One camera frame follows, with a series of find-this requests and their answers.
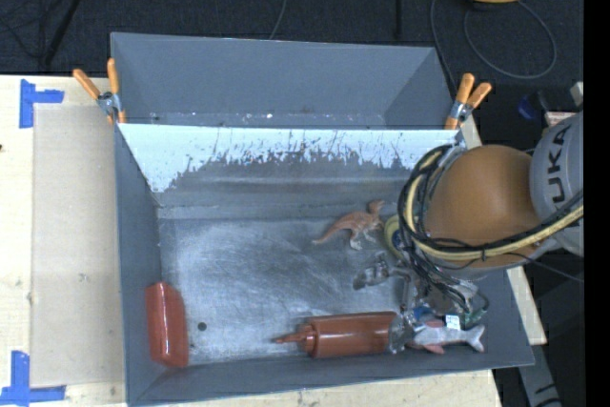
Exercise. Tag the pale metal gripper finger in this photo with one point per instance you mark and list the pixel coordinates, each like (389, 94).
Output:
(401, 334)
(374, 274)

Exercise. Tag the grey toy fish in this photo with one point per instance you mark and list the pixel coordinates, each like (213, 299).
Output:
(445, 336)

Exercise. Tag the orange toy dinosaur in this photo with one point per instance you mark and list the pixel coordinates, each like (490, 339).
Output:
(355, 224)

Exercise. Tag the red-brown squeeze bottle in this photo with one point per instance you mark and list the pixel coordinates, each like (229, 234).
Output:
(348, 334)

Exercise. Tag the grey metal bin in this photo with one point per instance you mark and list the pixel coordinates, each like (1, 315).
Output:
(267, 252)

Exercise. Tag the red-brown flat block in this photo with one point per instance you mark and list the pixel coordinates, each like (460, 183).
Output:
(167, 324)

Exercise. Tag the pale wood flat board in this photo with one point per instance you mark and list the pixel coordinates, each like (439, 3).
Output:
(71, 229)

